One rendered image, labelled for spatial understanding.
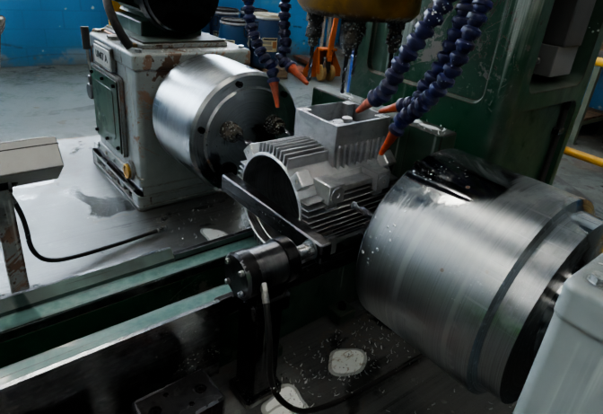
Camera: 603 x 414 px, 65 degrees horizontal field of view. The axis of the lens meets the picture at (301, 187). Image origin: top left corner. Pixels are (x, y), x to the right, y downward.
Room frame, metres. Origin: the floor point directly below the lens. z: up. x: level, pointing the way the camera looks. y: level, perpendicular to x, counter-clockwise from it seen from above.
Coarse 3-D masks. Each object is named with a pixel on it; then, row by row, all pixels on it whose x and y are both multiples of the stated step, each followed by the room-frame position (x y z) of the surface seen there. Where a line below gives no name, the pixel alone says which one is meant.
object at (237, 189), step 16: (224, 176) 0.71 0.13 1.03; (240, 192) 0.67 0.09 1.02; (256, 192) 0.66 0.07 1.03; (256, 208) 0.64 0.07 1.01; (272, 208) 0.61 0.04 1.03; (272, 224) 0.61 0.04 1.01; (288, 224) 0.58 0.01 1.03; (304, 224) 0.58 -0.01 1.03; (304, 240) 0.55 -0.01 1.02; (320, 240) 0.54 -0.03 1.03; (320, 256) 0.53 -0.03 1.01
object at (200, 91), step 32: (192, 64) 0.95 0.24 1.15; (224, 64) 0.93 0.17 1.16; (160, 96) 0.92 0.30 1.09; (192, 96) 0.85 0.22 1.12; (224, 96) 0.85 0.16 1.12; (256, 96) 0.89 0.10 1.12; (288, 96) 0.94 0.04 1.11; (160, 128) 0.90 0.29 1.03; (192, 128) 0.81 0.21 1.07; (224, 128) 0.83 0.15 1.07; (256, 128) 0.89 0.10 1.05; (288, 128) 0.94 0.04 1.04; (192, 160) 0.81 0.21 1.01; (224, 160) 0.84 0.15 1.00
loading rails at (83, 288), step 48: (240, 240) 0.69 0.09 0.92; (48, 288) 0.51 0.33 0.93; (96, 288) 0.53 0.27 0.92; (144, 288) 0.55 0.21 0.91; (192, 288) 0.60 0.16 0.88; (288, 288) 0.60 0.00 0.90; (336, 288) 0.68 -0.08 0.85; (0, 336) 0.43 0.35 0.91; (48, 336) 0.47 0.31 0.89; (96, 336) 0.44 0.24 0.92; (144, 336) 0.44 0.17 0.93; (192, 336) 0.48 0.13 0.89; (0, 384) 0.36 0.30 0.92; (48, 384) 0.37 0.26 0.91; (96, 384) 0.40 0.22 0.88; (144, 384) 0.44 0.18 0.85
